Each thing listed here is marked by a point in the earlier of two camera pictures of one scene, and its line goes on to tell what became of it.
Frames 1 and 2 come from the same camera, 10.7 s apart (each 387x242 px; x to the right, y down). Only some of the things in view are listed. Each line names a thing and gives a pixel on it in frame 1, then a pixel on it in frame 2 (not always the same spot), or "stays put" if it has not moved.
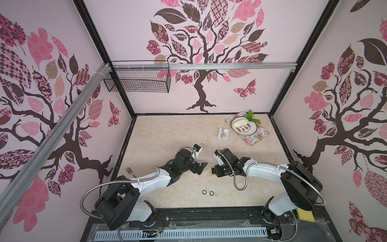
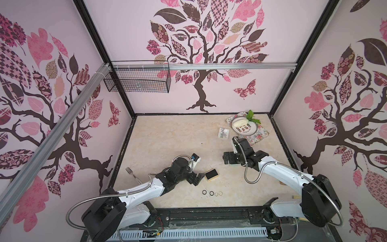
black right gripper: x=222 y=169 -> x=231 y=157
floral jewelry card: x=223 y=133 stays put
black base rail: x=211 y=217 stays put
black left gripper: x=195 y=170 -> x=192 y=181
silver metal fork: x=129 y=171 stays put
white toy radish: x=244 y=121 stays put
